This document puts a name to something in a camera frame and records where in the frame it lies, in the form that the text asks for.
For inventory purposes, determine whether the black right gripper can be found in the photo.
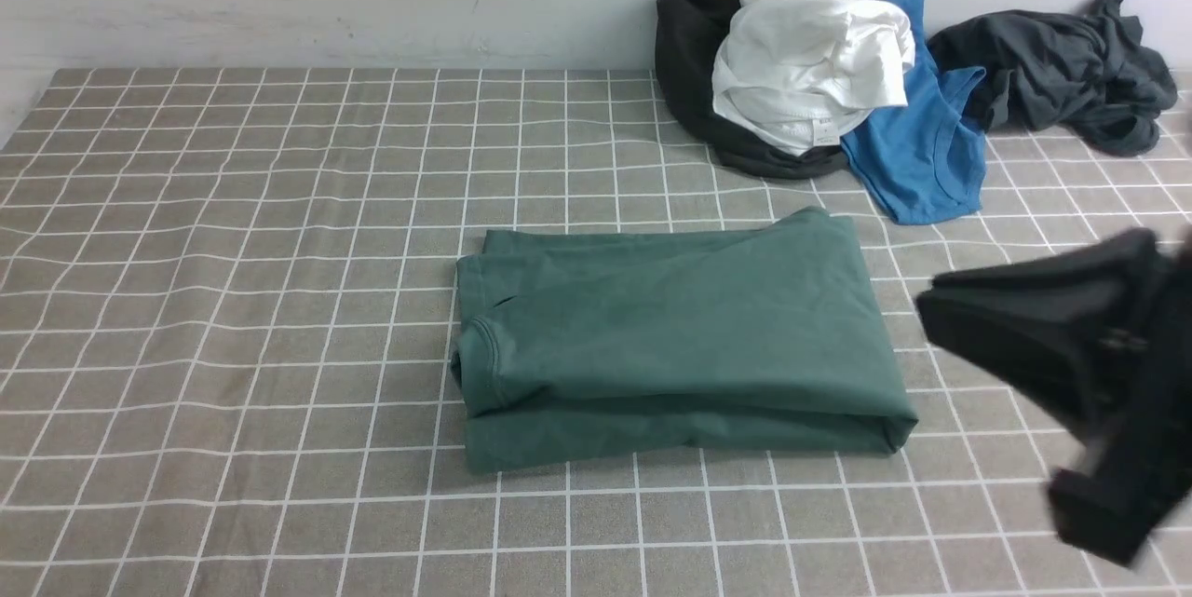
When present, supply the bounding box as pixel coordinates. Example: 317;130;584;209
1048;240;1191;570

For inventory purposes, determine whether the green long-sleeved shirt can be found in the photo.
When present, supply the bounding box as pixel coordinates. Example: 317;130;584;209
453;209;918;473

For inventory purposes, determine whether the blue shirt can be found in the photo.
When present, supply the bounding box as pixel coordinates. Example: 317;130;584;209
842;0;986;226

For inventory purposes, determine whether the dark grey crumpled shirt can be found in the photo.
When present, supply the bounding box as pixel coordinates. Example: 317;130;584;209
927;0;1178;158

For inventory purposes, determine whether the white crumpled shirt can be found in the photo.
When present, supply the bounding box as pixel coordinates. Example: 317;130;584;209
710;0;915;156

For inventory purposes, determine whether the grey checkered tablecloth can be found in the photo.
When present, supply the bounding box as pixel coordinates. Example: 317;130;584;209
1;68;1188;596

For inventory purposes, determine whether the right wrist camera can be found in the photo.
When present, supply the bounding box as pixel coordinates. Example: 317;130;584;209
914;228;1173;436

